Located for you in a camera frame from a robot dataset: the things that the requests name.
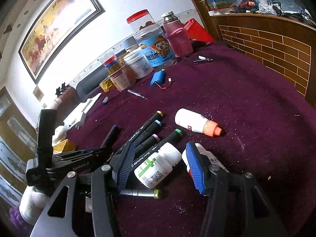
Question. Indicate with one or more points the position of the blue cartoon label jar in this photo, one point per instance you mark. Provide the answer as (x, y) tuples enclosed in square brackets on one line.
[(158, 50)]

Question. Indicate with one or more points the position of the red capped white bottle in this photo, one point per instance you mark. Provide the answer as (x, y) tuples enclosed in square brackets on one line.
[(214, 159)]

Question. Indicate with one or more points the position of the orange capped white bottle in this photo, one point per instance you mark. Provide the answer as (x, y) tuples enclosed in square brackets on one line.
[(192, 122)]

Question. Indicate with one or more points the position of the wooden tiled counter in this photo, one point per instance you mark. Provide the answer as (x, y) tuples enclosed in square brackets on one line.
[(271, 47)]

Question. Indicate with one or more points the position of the dark capped black marker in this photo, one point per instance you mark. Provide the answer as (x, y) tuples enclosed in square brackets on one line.
[(111, 134)]

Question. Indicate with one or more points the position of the amber filled clear jar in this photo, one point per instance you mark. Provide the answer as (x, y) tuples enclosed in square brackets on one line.
[(122, 79)]

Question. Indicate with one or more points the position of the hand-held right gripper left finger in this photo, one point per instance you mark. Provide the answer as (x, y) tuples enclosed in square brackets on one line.
[(124, 165)]

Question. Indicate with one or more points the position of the blue red lidded jar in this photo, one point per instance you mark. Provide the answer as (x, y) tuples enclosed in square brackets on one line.
[(109, 63)]

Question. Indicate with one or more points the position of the red lidded clear jar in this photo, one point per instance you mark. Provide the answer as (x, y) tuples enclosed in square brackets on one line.
[(142, 21)]

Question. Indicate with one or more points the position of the pink knitted sleeve thermos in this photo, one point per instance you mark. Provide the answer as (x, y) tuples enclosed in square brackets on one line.
[(179, 39)]

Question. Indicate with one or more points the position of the red paper bag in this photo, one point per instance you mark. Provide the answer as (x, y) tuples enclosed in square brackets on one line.
[(197, 30)]

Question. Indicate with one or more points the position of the clear ballpoint pen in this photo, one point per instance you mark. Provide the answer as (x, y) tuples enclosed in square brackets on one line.
[(137, 94)]

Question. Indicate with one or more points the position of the white plastic tub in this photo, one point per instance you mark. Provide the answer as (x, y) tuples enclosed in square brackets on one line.
[(139, 65)]

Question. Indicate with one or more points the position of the olive capped grey marker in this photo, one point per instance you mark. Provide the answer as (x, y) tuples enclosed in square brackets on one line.
[(140, 193)]

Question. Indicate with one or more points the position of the metal nail clipper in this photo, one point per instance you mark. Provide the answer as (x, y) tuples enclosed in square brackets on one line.
[(202, 60)]

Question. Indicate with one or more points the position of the person's left hand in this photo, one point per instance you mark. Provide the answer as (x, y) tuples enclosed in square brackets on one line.
[(34, 202)]

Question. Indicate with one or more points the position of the person's left forearm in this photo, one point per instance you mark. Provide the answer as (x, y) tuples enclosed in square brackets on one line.
[(18, 218)]

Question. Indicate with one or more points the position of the green capped black marker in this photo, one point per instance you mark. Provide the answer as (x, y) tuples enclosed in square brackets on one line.
[(170, 137)]

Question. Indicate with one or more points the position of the blue battery pack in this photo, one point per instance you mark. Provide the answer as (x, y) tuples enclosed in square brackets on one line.
[(158, 77)]

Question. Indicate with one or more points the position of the yellow capped black marker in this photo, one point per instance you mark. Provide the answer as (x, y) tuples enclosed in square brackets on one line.
[(150, 121)]

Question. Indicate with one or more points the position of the white paper sheets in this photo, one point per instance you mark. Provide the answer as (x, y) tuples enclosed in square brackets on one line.
[(81, 111)]

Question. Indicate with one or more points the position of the wooden glass panel doors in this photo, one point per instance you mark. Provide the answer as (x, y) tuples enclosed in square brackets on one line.
[(12, 140)]

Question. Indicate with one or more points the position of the yellow tape roll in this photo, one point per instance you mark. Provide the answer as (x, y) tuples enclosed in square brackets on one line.
[(106, 85)]

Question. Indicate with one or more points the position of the gold wall plaque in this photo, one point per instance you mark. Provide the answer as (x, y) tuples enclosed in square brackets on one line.
[(38, 93)]

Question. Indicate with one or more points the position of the pink capped black marker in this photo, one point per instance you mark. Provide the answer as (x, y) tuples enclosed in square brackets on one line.
[(150, 141)]

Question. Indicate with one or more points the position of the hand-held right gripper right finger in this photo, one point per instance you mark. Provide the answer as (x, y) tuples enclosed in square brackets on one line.
[(195, 167)]

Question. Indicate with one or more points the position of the small blue cap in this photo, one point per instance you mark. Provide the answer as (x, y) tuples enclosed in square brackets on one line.
[(105, 100)]

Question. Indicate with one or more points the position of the yellow wooden tray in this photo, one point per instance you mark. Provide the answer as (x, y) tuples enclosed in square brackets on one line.
[(64, 147)]

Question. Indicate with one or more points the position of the framed horse painting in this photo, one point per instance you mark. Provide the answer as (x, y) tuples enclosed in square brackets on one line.
[(56, 27)]

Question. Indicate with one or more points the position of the green label white medicine bottle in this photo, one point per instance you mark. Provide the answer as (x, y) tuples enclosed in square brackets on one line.
[(155, 165)]

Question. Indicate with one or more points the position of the brown armchair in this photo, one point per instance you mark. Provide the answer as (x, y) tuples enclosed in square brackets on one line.
[(66, 98)]

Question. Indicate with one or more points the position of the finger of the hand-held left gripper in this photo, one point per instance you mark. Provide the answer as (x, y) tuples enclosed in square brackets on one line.
[(84, 153)]

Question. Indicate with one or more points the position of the black clip stand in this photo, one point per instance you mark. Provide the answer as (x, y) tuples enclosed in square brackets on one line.
[(61, 88)]

